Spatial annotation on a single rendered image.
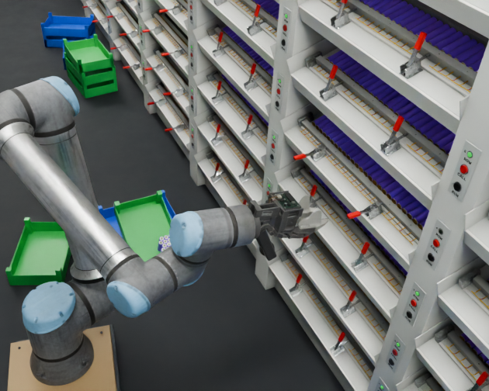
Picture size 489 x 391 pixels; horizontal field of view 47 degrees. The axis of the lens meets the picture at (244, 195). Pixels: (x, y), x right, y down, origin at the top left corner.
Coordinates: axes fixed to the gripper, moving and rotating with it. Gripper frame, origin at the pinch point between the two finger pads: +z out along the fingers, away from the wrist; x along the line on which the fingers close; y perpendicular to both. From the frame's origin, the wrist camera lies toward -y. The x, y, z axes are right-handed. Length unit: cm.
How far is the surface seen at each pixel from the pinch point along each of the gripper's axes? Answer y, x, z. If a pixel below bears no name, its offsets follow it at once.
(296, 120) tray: 1.8, 41.7, 17.8
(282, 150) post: -8.9, 42.0, 16.0
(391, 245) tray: -2.1, -11.4, 14.7
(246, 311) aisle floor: -76, 35, 14
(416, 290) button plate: -6.2, -22.7, 14.9
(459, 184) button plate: 25.5, -23.5, 10.1
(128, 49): -59, 233, 27
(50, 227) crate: -82, 106, -43
